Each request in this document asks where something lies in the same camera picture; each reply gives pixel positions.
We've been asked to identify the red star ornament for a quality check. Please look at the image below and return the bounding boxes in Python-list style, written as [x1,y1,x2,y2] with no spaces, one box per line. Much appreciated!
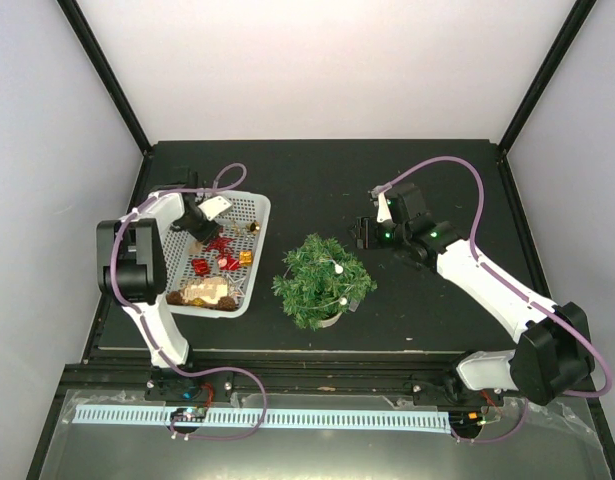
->
[204,236,234,256]

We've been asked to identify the fairy light string white bulbs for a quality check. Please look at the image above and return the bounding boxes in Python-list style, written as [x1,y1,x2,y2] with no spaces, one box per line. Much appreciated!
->
[273,253,376,315]

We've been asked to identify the white plastic perforated basket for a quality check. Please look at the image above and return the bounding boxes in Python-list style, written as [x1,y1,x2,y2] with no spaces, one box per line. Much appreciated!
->
[162,191,271,319]

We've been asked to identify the small green christmas tree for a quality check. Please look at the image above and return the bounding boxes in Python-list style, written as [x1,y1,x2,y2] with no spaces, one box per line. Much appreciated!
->
[272,233,377,330]

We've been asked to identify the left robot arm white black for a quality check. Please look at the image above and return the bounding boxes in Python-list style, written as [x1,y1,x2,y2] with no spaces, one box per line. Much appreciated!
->
[96,171,220,399]

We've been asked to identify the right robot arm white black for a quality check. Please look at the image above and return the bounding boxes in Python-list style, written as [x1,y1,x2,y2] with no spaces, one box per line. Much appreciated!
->
[351,183,595,406]

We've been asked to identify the wooden tree slice ornament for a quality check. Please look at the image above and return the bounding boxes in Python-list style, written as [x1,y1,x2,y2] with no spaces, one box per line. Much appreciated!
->
[180,276,229,307]

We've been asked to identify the white tree pot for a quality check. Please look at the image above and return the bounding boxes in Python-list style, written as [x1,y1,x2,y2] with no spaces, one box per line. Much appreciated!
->
[317,312,343,329]

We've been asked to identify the red gift box ornament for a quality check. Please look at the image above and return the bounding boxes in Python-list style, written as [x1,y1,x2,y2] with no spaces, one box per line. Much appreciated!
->
[191,258,211,276]

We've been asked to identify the santa claus ornament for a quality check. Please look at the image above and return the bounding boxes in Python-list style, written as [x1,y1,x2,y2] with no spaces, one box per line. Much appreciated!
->
[216,255,240,271]

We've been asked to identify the gold bell ornament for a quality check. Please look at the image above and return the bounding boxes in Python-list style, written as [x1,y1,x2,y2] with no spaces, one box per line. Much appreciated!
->
[248,221,261,235]

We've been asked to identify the gold gift ornament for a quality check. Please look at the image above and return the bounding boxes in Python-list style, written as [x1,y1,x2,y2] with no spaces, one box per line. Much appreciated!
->
[239,250,253,266]

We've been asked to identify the silver star ornament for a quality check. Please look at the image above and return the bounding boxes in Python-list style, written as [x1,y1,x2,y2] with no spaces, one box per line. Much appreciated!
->
[225,273,247,302]

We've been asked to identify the brown pine cone back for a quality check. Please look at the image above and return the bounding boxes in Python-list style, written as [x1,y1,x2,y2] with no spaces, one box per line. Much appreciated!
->
[166,291,184,306]

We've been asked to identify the brown pine cone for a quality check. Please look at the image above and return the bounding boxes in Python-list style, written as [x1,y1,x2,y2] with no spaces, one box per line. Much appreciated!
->
[166,291,184,306]
[216,296,238,312]

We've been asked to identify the brown pine cone front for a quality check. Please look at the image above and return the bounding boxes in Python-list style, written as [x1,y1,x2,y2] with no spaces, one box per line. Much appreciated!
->
[216,296,238,312]

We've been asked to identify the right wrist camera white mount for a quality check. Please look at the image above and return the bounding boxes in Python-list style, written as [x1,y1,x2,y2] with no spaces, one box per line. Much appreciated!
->
[370,184,392,224]

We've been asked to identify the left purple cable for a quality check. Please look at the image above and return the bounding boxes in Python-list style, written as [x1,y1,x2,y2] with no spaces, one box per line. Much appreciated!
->
[109,162,268,442]

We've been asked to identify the light blue slotted cable duct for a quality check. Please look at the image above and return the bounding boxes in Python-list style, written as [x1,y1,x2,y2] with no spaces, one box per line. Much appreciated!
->
[72,405,451,434]

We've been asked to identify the black frame post left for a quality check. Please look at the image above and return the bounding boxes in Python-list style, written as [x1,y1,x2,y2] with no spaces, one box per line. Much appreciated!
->
[57,0,152,155]

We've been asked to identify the black frame post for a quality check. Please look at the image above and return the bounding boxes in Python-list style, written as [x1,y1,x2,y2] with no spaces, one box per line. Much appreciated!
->
[498,0,597,155]
[57,0,152,155]

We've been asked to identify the black frame post right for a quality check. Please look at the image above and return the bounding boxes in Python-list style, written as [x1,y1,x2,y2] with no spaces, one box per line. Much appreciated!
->
[498,0,597,155]

